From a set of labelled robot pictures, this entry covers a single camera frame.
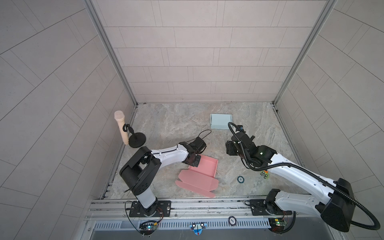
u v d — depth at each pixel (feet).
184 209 2.36
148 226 2.14
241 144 1.83
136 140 3.08
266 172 1.71
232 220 2.23
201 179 2.53
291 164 1.53
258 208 2.31
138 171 1.49
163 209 2.31
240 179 2.64
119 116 2.44
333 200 1.28
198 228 2.14
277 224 2.21
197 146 2.28
